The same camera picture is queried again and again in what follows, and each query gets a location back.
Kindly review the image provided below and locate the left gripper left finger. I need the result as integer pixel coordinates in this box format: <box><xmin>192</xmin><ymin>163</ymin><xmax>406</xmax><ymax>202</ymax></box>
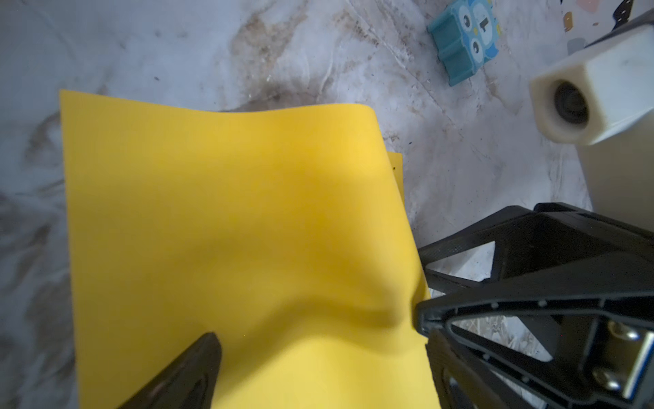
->
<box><xmin>120</xmin><ymin>332</ymin><xmax>222</xmax><ymax>409</ymax></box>

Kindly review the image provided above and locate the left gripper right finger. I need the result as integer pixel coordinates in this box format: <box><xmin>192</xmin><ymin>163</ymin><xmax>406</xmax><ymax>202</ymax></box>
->
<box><xmin>425</xmin><ymin>327</ymin><xmax>531</xmax><ymax>408</ymax></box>

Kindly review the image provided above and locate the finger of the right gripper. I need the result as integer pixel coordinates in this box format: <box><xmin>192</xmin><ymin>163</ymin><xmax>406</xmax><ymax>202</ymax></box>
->
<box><xmin>415</xmin><ymin>252</ymin><xmax>653</xmax><ymax>408</ymax></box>
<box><xmin>418</xmin><ymin>203</ymin><xmax>653</xmax><ymax>286</ymax></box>

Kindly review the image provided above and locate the yellow square paper sheet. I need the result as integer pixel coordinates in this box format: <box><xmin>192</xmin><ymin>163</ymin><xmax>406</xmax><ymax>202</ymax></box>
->
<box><xmin>60</xmin><ymin>91</ymin><xmax>439</xmax><ymax>408</ymax></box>

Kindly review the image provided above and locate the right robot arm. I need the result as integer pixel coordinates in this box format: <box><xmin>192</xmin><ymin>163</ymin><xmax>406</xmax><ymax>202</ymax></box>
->
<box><xmin>414</xmin><ymin>114</ymin><xmax>653</xmax><ymax>408</ymax></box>

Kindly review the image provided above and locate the blue owl toy block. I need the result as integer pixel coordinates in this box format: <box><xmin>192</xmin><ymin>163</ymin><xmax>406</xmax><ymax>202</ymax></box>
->
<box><xmin>427</xmin><ymin>0</ymin><xmax>501</xmax><ymax>86</ymax></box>

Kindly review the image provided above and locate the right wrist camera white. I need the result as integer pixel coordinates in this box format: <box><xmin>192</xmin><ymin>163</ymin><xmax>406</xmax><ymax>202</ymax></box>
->
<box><xmin>530</xmin><ymin>24</ymin><xmax>653</xmax><ymax>146</ymax></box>

